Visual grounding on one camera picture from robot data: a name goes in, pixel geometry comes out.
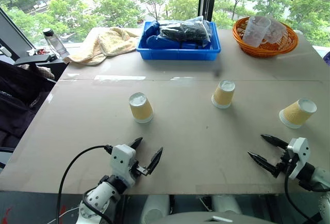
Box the white rounded robot leg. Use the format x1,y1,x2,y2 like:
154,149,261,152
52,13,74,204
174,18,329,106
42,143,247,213
140,195,171,224
211,195,242,216

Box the orange woven plastic basket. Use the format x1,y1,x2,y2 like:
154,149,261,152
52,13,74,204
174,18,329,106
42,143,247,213
232,16,300,59

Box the black jacket on chair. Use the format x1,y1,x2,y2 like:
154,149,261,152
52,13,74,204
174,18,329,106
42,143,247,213
0,60,57,163

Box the clear plastic cup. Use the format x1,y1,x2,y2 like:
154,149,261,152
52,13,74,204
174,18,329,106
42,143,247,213
260,17,288,45
241,15,272,47

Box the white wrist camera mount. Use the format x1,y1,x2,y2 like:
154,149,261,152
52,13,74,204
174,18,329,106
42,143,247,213
286,137,310,181
111,144,137,186

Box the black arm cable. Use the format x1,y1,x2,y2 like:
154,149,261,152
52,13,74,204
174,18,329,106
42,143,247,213
284,156,320,224
56,145,114,224

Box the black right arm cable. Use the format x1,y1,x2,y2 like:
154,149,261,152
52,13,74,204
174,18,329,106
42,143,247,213
284,156,320,224

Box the yellow ribbed paper cup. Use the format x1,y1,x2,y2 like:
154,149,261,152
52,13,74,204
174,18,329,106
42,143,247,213
128,92,155,124
211,79,236,109
278,98,318,129

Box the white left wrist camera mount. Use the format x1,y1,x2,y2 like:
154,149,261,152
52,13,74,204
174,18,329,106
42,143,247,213
111,144,137,186

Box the clear bottle with black cap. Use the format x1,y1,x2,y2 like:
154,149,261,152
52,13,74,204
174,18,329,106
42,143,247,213
42,28,71,58

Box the black items in clear bag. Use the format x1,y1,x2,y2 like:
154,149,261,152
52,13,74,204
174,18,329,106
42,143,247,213
157,19,212,46

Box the blue plastic-wrapped package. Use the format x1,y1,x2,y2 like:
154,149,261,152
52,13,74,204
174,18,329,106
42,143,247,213
146,35,203,51
142,20,163,40

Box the grey robot torso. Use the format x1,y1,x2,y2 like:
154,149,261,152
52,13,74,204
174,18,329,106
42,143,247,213
154,211,275,224

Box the blue plastic bin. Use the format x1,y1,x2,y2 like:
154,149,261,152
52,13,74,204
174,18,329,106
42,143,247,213
136,20,222,62

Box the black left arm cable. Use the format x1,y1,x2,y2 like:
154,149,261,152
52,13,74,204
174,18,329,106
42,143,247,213
56,145,114,224

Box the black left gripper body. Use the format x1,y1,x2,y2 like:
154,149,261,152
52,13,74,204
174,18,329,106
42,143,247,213
130,157,151,181

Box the pale yellow towel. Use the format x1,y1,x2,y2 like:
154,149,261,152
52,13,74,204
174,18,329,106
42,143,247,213
62,26,140,66

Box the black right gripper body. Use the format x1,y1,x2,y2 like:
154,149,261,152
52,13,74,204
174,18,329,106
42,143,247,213
271,148,298,180

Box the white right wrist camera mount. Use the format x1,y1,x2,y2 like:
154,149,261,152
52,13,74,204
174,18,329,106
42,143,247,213
286,137,310,181

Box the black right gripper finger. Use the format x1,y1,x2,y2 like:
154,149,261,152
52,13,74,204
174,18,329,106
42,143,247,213
260,134,289,151
247,150,278,176

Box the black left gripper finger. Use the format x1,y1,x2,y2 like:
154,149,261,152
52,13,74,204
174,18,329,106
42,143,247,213
146,146,164,176
129,137,143,150

